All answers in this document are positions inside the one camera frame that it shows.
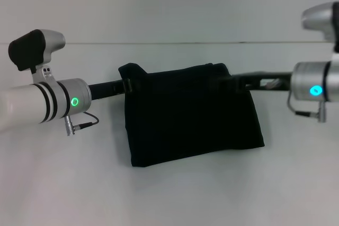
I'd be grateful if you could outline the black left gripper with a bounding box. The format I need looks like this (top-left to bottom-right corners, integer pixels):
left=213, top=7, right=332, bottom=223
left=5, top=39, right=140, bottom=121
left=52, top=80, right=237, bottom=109
left=88, top=77, right=141, bottom=100

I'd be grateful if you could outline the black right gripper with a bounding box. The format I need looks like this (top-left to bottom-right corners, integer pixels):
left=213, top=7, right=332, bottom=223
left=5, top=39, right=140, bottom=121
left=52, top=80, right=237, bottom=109
left=221, top=70, right=295, bottom=94

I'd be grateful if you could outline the black T-shirt with FREE print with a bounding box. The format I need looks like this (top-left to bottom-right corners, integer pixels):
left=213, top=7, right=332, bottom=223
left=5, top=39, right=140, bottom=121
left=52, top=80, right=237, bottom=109
left=118, top=62, right=266, bottom=169

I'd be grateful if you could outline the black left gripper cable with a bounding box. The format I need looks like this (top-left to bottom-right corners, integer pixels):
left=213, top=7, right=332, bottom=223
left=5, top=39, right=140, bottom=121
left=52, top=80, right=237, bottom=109
left=64, top=111, right=101, bottom=137

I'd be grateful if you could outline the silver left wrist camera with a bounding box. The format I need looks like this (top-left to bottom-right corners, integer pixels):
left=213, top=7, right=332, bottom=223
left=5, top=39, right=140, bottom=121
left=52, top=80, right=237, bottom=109
left=8, top=29, right=66, bottom=85

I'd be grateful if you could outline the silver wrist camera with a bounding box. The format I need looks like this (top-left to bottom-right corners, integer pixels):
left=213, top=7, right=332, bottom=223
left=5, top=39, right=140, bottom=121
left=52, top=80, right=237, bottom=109
left=8, top=29, right=66, bottom=85
left=300, top=1, right=339, bottom=53

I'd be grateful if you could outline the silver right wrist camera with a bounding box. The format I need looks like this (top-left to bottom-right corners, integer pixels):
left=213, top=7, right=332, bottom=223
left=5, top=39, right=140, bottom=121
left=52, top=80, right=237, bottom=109
left=300, top=1, right=339, bottom=53

